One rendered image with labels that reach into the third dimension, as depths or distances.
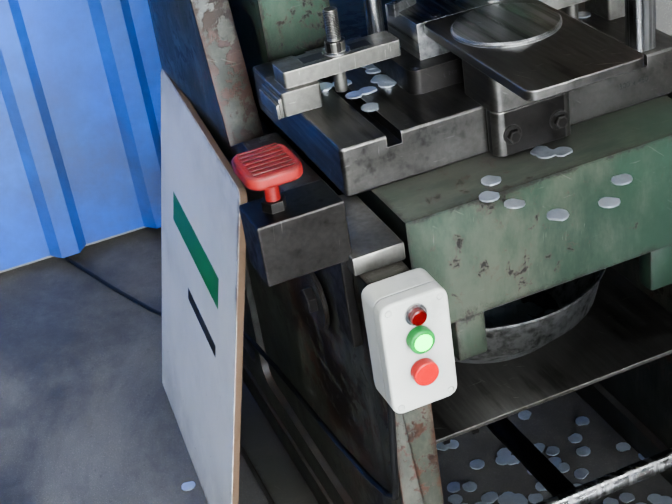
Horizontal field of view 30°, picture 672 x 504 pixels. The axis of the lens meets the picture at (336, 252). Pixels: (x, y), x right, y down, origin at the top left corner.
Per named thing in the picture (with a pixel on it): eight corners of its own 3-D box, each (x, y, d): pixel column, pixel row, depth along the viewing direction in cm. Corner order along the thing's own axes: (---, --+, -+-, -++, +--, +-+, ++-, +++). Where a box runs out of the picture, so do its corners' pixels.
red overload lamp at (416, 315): (431, 324, 125) (429, 304, 124) (410, 332, 124) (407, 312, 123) (427, 319, 126) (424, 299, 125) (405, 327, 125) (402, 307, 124)
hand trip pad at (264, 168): (317, 230, 126) (306, 163, 122) (261, 248, 125) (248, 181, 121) (293, 202, 132) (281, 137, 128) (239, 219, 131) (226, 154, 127)
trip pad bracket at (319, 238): (369, 348, 136) (344, 190, 126) (286, 378, 134) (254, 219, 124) (348, 322, 141) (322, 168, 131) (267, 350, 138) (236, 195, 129)
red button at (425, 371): (441, 381, 128) (438, 359, 127) (416, 390, 128) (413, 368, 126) (436, 375, 129) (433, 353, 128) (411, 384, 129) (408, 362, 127)
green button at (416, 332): (437, 349, 126) (434, 326, 125) (412, 358, 126) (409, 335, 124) (432, 343, 127) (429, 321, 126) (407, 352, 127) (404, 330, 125)
